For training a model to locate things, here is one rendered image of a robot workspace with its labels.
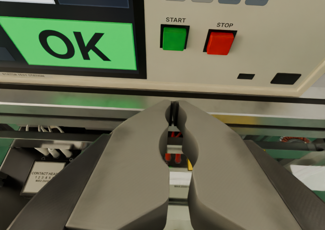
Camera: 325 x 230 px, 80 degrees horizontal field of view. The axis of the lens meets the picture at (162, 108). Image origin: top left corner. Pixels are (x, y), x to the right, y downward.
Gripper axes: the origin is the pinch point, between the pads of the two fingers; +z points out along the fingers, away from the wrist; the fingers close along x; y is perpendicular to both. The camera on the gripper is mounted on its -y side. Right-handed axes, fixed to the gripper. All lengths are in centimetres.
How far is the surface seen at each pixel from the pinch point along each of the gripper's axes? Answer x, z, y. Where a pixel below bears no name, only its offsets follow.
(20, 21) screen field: -12.0, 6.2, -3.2
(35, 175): -22.2, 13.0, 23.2
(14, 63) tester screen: -15.1, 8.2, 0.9
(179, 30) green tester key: 0.4, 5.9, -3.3
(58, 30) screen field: -9.3, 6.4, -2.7
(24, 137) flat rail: -18.2, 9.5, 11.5
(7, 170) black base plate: -38, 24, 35
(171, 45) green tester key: -0.1, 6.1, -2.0
